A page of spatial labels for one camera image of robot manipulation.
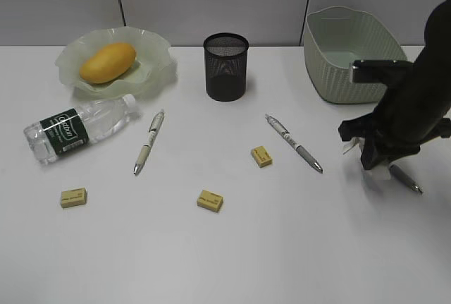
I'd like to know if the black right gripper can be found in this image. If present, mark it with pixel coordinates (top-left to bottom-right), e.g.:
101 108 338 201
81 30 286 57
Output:
338 59 450 171

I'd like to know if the white waste paper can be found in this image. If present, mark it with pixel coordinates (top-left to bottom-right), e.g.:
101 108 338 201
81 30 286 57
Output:
342 137 391 181

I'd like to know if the blue grey ballpoint pen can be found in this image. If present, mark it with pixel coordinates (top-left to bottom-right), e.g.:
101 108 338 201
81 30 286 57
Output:
389 164 424 195

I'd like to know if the beige grip ballpoint pen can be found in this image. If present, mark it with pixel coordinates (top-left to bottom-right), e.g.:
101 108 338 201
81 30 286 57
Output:
133 109 165 176

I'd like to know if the yellow mango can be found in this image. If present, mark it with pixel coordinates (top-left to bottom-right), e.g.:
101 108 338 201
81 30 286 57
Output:
79 42 137 84

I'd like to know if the clear water bottle green label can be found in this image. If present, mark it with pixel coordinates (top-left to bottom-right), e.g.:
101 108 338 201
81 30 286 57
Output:
23 94 138 164

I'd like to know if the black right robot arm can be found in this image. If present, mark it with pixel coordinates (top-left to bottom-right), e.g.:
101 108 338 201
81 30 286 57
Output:
338 0 450 170

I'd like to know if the grey grip pen middle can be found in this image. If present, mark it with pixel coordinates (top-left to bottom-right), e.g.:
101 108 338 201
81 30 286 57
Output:
265 114 323 174

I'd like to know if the yellow eraser right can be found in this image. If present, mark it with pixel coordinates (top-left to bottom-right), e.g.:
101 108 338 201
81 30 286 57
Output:
251 145 273 168

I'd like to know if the yellow eraser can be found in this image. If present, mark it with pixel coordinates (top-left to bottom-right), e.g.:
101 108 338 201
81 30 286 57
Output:
60 188 87 209
251 145 273 168
196 190 223 212

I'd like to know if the pale green woven basket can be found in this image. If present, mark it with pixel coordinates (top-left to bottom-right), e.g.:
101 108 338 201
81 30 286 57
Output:
304 6 407 104

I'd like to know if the black mesh pen holder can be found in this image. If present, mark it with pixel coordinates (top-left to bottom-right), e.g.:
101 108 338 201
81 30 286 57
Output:
203 32 249 102

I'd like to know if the yellow eraser centre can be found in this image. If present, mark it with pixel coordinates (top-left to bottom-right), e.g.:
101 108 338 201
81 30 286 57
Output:
196 190 223 212

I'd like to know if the frosted green wavy plate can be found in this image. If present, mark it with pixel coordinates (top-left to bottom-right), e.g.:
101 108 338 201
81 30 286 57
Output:
55 27 175 99

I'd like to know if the yellow eraser left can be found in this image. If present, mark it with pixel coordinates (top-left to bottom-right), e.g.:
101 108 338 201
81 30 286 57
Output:
60 188 87 209

